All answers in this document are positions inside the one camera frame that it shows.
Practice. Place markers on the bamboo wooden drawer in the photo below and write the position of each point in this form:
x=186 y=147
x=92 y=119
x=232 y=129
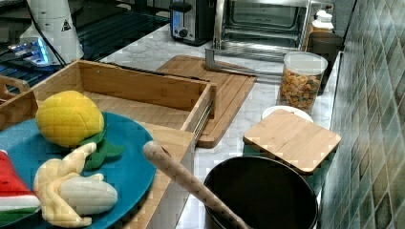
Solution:
x=177 y=102

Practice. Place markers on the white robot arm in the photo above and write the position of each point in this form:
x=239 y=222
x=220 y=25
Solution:
x=52 y=34

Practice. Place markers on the bamboo drawer cabinet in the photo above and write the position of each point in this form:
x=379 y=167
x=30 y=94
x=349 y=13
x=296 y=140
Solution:
x=149 y=196

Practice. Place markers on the large bamboo cutting board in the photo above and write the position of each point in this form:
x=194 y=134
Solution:
x=231 y=92

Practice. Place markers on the teal box with bamboo lid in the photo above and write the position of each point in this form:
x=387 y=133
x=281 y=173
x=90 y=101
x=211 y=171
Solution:
x=302 y=145

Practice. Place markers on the blue round plate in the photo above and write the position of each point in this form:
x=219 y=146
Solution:
x=130 y=173

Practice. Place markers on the stainless toaster oven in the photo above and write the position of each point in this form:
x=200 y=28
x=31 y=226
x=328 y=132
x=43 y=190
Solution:
x=261 y=29

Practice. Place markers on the black toaster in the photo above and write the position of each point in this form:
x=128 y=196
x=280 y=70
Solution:
x=192 y=21

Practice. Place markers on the white round lid container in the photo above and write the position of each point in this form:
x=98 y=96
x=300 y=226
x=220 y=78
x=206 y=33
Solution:
x=292 y=110

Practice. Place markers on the wooden spoon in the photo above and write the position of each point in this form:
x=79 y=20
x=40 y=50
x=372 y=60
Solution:
x=187 y=181

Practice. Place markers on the black utensil pot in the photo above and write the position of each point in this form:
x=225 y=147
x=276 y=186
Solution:
x=265 y=193

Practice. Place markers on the clear cereal jar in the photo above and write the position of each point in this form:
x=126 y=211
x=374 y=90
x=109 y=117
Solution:
x=301 y=80

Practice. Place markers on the yellow plush lemon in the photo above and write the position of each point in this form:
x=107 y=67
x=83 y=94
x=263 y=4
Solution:
x=69 y=117

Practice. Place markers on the dark cylindrical cup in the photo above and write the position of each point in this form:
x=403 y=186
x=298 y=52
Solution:
x=326 y=44

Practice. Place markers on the white capped bottle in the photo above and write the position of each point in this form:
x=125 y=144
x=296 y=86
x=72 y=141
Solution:
x=322 y=21

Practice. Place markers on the plush peeled banana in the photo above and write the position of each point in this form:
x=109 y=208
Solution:
x=67 y=198

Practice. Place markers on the plush watermelon slice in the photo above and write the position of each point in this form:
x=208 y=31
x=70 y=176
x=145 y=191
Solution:
x=17 y=200

